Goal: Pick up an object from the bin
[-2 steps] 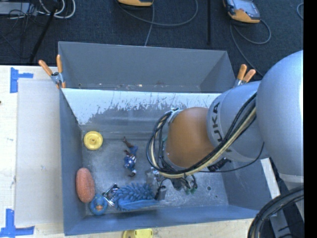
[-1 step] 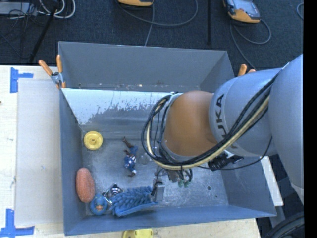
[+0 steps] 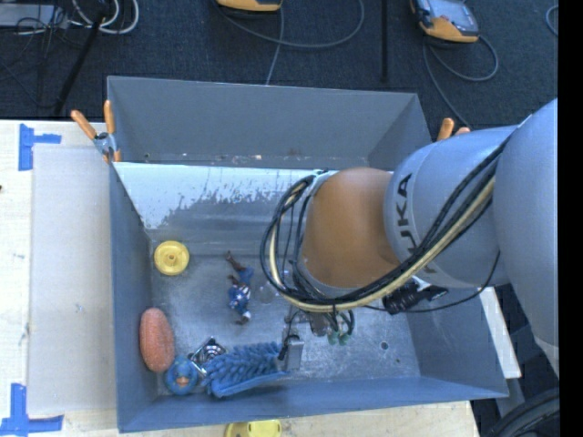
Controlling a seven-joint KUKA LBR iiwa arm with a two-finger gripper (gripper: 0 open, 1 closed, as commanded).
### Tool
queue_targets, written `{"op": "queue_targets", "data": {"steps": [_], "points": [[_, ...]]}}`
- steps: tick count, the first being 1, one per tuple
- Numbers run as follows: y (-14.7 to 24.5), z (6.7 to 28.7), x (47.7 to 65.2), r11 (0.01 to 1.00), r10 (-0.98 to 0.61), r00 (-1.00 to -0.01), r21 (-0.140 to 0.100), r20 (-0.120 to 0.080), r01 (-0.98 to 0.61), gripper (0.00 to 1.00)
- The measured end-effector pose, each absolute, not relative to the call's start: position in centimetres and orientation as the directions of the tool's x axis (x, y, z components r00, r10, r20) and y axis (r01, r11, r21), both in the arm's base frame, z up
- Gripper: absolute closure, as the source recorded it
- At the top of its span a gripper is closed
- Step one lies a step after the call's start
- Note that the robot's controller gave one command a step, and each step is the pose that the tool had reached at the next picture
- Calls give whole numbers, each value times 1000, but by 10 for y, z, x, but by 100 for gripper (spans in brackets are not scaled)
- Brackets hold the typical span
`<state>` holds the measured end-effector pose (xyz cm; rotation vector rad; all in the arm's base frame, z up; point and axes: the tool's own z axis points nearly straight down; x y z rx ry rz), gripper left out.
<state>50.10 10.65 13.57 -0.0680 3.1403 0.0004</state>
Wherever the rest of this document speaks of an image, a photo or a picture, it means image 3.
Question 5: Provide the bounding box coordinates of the blue and red toy figure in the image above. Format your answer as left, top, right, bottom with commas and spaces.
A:
224, 250, 256, 327

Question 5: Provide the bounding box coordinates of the orange oval sponge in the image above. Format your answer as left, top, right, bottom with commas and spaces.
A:
138, 307, 177, 374

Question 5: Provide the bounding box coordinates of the yellow round plastic wheel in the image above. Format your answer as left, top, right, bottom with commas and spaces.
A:
153, 239, 191, 276

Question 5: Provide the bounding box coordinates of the grey metal bin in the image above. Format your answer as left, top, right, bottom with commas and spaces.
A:
105, 75, 511, 434

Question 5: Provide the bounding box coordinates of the blue noodle duster mitt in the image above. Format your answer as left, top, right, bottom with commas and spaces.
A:
199, 340, 291, 400

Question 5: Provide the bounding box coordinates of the shiny metal tool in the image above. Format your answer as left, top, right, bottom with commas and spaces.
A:
188, 336, 229, 373

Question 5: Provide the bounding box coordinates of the blue toy duck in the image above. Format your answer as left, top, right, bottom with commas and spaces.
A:
163, 355, 202, 397

